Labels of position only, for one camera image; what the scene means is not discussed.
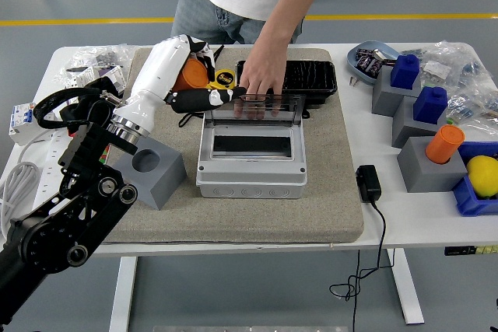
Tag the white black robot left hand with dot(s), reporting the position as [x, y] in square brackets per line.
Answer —
[155, 75]

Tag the person's left hand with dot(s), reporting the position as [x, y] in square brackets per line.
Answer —
[264, 75]

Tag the orange cylinder battery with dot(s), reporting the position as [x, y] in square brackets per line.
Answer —
[190, 73]
[443, 145]

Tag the grey electrical box with lid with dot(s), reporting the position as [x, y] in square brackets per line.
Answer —
[249, 180]

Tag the person's left forearm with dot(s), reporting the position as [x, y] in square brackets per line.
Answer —
[295, 9]

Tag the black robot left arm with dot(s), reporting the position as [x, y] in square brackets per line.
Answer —
[78, 211]

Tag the yellow tape measure with print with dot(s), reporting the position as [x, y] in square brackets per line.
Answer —
[226, 77]

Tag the black plastic tray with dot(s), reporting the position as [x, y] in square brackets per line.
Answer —
[311, 75]

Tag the black cloth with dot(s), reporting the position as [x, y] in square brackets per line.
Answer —
[107, 85]

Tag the clear bag of small parts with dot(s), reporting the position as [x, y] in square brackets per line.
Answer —
[85, 54]

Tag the small metal pins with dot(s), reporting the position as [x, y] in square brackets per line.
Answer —
[353, 82]

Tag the purple candy packet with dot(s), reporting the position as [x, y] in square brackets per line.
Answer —
[375, 67]
[363, 63]
[365, 52]

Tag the grey block with round hole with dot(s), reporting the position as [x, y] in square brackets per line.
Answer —
[163, 186]

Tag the silver brown wrapped item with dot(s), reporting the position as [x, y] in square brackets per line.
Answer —
[383, 56]

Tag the grey block holder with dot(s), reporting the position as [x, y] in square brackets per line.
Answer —
[424, 176]
[383, 98]
[404, 130]

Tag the blue-grey dish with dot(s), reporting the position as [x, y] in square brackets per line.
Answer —
[385, 50]

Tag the white power strip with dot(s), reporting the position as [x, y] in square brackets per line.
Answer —
[50, 165]

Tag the white circuit breaker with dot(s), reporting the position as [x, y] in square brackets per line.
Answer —
[23, 118]

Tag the blue block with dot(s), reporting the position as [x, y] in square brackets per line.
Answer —
[404, 71]
[430, 104]

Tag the grey-brown mat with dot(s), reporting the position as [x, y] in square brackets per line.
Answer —
[233, 219]

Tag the black power adapter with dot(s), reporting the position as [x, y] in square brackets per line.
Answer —
[369, 182]

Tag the clear bag of components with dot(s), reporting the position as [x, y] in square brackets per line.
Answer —
[474, 106]
[447, 63]

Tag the white table leg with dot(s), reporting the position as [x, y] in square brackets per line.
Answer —
[122, 293]
[406, 289]

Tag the blue storage bin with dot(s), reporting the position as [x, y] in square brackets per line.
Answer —
[467, 203]

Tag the yellow lemon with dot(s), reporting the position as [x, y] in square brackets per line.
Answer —
[484, 174]

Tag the black table control panel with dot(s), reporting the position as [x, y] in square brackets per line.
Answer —
[459, 250]

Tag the white purple switch package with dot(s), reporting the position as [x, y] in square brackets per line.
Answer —
[83, 75]

